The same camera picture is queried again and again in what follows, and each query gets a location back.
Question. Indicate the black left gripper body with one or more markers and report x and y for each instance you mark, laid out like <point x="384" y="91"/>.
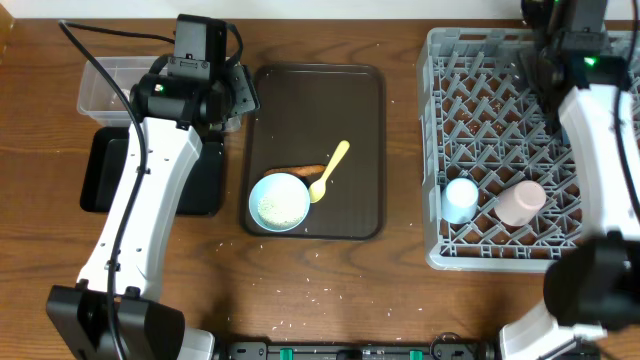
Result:
<point x="239" y="90"/>

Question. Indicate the orange brown food piece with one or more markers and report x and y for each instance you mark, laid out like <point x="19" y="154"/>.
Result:
<point x="299" y="171"/>

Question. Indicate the light blue bowl with rice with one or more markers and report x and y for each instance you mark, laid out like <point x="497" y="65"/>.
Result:
<point x="279" y="202"/>

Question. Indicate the yellow plastic spoon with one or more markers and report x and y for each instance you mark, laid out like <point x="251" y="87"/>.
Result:
<point x="317" y="189"/>

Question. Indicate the light blue plastic cup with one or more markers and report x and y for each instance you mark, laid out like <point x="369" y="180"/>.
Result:
<point x="459" y="201"/>

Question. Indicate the pink plastic cup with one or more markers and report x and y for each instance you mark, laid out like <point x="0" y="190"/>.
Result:
<point x="520" y="203"/>

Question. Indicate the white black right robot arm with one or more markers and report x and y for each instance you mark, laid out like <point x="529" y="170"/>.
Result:
<point x="580" y="77"/>

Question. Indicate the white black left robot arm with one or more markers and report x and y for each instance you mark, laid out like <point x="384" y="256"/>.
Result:
<point x="113" y="311"/>

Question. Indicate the clear plastic waste bin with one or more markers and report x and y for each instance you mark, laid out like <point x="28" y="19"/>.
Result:
<point x="105" y="85"/>

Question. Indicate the grey plastic dishwasher rack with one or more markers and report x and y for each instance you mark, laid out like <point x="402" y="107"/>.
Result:
<point x="481" y="121"/>

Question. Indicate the dark brown serving tray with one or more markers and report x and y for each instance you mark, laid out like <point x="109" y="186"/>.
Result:
<point x="305" y="111"/>

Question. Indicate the black rectangular tray bin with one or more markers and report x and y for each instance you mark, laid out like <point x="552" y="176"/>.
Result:
<point x="201" y="195"/>

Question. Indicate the black rail at table edge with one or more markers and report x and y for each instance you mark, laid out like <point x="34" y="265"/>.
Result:
<point x="446" y="346"/>

